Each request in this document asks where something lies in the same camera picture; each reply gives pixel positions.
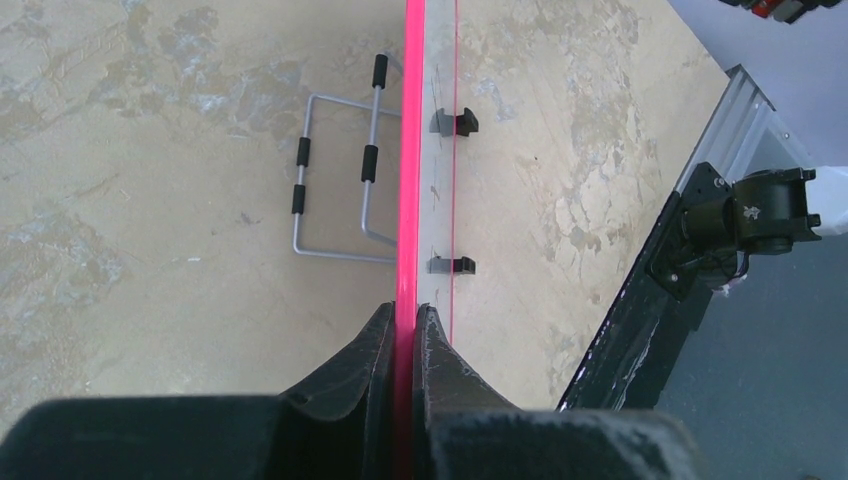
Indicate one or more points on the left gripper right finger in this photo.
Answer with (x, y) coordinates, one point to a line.
(451, 407)

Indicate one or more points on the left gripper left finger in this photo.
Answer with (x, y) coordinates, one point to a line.
(336, 421)

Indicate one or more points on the pink framed whiteboard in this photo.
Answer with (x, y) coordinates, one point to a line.
(425, 226)

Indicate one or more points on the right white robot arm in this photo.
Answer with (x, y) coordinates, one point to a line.
(764, 213)

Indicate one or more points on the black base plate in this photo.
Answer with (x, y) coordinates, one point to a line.
(662, 300)

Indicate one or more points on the grey wire board stand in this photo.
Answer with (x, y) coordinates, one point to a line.
(329, 177)

